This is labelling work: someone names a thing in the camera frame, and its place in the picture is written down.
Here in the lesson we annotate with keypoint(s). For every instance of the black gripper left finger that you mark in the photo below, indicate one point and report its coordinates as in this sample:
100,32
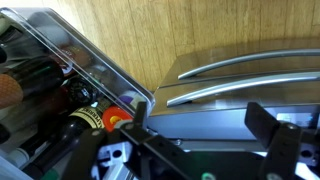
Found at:
146,156

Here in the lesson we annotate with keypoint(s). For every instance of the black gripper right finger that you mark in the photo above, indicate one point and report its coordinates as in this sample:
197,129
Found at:
286,144

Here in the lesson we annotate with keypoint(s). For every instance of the red orange bottle cap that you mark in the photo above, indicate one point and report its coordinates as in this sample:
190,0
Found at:
112,115

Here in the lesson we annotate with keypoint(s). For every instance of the dark sauce bottle yellow label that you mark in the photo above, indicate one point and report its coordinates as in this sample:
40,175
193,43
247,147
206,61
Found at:
67,137

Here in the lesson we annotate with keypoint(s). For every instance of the black round bottle cap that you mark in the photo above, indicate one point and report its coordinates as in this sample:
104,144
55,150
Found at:
81,91

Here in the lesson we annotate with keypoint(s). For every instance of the clear fridge door bin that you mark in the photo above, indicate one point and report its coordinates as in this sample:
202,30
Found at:
28,33

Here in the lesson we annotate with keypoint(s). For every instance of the dark bottle orange label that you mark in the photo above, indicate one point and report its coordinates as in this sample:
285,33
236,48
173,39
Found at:
28,79

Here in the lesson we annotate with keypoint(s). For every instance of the stainless steel freezer drawer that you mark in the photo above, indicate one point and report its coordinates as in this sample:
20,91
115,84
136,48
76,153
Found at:
221,116

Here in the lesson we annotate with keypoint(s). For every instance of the lower silver drawer handle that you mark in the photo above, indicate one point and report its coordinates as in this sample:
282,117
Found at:
242,84

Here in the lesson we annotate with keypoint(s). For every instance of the silver drawer handle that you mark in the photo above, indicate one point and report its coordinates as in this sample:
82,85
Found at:
242,84
251,57

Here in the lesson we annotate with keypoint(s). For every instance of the upper silver drawer handle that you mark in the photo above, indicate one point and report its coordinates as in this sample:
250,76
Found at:
251,57

